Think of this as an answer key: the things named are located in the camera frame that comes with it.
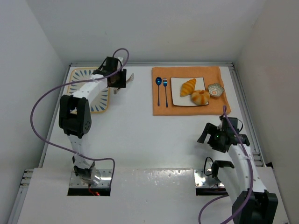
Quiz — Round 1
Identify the round golden bread roll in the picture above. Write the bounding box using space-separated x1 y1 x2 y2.
191 90 210 105

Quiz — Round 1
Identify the orange croissant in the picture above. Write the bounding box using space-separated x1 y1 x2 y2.
180 78 197 97

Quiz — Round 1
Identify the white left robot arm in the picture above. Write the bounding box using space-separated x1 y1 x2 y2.
58 57 126 185

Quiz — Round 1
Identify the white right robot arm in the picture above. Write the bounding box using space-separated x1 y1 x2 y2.
197 116 278 224

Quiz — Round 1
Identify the blue patterned yellow-rimmed tray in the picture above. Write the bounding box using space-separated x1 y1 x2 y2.
65 67 110 113

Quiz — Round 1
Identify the blue spoon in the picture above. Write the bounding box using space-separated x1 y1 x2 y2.
155 77 162 106

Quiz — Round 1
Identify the blue fork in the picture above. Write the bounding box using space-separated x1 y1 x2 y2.
163 77 168 108

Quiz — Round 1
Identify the small flower-shaped bowl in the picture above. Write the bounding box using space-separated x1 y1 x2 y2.
208 83 224 98

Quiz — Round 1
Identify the white square plate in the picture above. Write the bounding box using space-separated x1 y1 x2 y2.
171 77 205 106

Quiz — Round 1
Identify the orange cloth placemat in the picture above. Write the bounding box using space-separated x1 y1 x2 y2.
152 66 231 116

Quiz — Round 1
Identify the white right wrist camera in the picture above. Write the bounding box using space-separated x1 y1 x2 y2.
217 119 223 130

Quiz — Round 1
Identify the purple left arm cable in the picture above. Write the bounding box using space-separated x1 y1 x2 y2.
30 48 130 187

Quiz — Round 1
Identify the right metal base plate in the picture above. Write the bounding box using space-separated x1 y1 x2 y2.
194 168 224 189

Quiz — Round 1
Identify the metal base plate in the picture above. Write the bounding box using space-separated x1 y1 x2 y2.
69 169 112 189
194 168 224 189

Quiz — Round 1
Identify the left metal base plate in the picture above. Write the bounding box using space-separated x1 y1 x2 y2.
69 169 112 189

